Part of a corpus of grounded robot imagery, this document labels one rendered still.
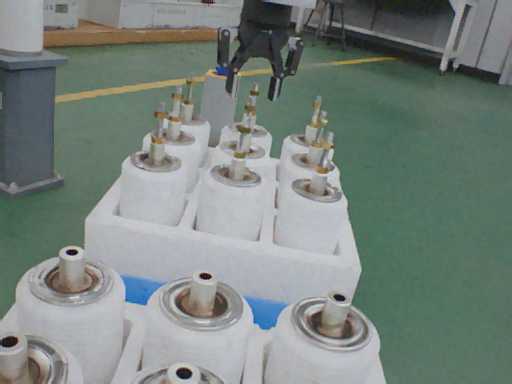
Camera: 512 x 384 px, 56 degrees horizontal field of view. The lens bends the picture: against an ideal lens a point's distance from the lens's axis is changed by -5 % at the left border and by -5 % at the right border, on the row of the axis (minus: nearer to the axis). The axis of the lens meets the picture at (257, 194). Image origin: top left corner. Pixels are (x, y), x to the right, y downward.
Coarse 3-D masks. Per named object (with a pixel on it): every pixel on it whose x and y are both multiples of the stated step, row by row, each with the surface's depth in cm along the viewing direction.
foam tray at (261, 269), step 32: (96, 224) 68; (128, 224) 69; (160, 224) 71; (192, 224) 73; (96, 256) 70; (128, 256) 70; (160, 256) 70; (192, 256) 69; (224, 256) 69; (256, 256) 69; (288, 256) 69; (320, 256) 70; (352, 256) 72; (256, 288) 71; (288, 288) 71; (320, 288) 70; (352, 288) 70
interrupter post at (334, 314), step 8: (328, 296) 43; (336, 296) 44; (344, 296) 44; (328, 304) 43; (336, 304) 43; (344, 304) 43; (328, 312) 43; (336, 312) 43; (344, 312) 43; (320, 320) 44; (328, 320) 43; (336, 320) 43; (344, 320) 44; (328, 328) 44; (336, 328) 44
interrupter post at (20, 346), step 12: (0, 336) 32; (12, 336) 32; (24, 336) 32; (0, 348) 31; (12, 348) 31; (24, 348) 32; (0, 360) 31; (12, 360) 31; (24, 360) 32; (0, 372) 31; (12, 372) 32; (24, 372) 32
